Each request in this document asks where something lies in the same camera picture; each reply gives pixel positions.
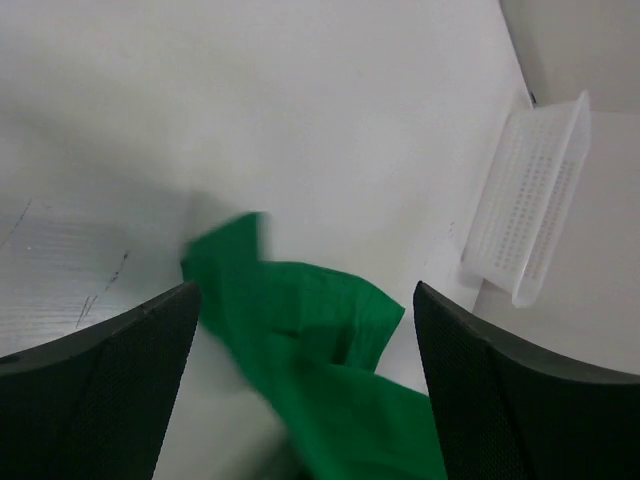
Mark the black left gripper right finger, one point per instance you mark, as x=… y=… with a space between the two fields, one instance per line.
x=506 y=408

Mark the green t shirt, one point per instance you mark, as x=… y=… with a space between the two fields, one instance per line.
x=309 y=340

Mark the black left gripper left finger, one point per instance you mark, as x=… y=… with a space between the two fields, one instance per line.
x=96 y=404

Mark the white plastic laundry basket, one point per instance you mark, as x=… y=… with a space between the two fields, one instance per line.
x=527 y=196

